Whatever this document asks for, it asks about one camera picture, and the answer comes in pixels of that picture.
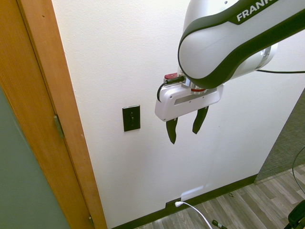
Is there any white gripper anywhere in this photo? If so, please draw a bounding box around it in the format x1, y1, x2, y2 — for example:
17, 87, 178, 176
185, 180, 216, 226
154, 82, 224, 145

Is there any black baseboard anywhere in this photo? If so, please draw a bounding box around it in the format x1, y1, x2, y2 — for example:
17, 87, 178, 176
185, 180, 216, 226
110, 174, 258, 229

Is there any black stand base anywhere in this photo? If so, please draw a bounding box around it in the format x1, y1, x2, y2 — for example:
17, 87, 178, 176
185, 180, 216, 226
284, 199, 305, 229

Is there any grey-green door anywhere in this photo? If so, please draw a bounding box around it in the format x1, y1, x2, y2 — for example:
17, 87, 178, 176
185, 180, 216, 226
0, 85, 72, 229

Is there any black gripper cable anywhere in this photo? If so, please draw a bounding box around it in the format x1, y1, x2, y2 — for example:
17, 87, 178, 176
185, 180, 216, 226
156, 75, 186, 103

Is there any black light switch plate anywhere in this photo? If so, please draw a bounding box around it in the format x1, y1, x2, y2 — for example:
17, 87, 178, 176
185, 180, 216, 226
122, 104, 141, 132

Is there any black wall outlet plate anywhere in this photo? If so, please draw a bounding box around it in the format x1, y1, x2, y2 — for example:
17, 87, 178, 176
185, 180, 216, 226
165, 197, 182, 210

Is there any white power cable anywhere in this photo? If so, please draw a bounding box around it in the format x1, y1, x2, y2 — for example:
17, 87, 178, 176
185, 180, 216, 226
174, 201, 214, 229

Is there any black cable connector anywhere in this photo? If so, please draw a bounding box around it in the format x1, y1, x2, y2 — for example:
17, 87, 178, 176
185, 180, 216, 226
212, 219, 229, 229

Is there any thin black cable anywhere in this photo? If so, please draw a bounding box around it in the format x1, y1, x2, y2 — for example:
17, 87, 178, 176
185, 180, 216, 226
255, 68, 305, 73

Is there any thin dark hanging cable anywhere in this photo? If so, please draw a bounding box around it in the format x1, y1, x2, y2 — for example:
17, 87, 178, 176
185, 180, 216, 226
292, 146, 305, 194

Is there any wooden door frame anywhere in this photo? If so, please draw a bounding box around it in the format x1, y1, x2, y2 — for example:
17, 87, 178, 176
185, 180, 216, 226
0, 0, 108, 229

